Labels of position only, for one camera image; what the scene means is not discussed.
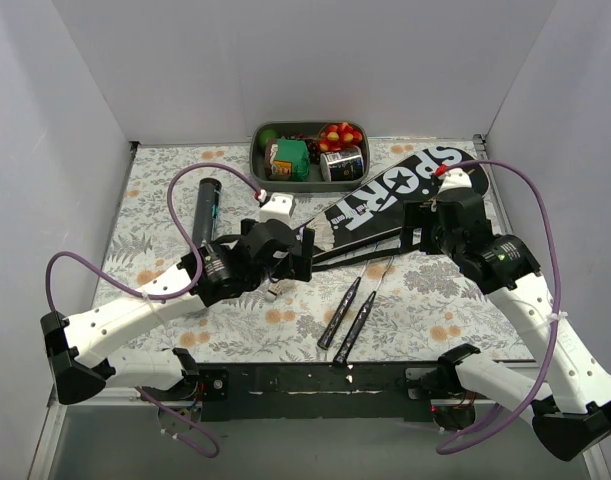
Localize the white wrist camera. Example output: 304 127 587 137
435 165 472 193
259 192 295 224

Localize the black printed can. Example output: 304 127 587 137
320 146 365 182

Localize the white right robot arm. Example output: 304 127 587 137
401 188 611 461

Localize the right badminton racket handle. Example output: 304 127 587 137
332 290 377 365

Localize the white feather shuttlecock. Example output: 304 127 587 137
308 218 335 251

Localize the green wrapped box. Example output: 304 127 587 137
265 138 310 182

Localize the green lime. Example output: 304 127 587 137
258 129 278 151

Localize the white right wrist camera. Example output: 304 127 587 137
435 165 472 193

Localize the dark grape bunch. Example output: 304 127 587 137
283 133 321 164

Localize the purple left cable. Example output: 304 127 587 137
45 162 266 303

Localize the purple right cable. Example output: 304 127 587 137
435 159 566 455

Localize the black sport racket bag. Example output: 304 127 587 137
294 146 473 264

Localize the red yellow fruit bunch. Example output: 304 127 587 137
317 122 364 153

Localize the black shuttlecock tube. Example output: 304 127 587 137
191 177 222 248

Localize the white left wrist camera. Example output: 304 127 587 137
259 192 295 224

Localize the grey plastic tray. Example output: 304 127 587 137
249 121 370 193

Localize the badminton racket handle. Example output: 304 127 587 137
317 277 361 350
332 290 377 365

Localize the left badminton racket handle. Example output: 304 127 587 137
317 277 361 350

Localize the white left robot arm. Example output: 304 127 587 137
41 219 315 405

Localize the black base bar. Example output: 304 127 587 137
196 361 462 422

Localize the purple cable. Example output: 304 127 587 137
45 162 266 303
435 159 566 455

